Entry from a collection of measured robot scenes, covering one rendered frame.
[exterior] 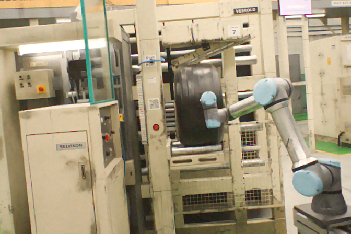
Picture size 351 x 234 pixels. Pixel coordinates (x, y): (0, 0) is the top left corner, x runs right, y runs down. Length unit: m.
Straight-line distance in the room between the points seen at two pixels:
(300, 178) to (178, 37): 1.51
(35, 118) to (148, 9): 1.07
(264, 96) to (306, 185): 0.41
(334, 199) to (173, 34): 1.61
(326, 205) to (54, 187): 1.29
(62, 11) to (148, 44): 5.44
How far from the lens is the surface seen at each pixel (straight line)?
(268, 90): 1.62
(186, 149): 2.40
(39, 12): 7.83
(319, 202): 1.76
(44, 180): 1.95
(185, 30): 2.73
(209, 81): 2.29
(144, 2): 2.51
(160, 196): 2.56
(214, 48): 2.86
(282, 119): 1.63
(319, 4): 9.58
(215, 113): 1.90
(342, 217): 1.74
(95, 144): 1.84
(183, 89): 2.27
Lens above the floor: 1.33
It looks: 3 degrees down
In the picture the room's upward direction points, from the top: 5 degrees counter-clockwise
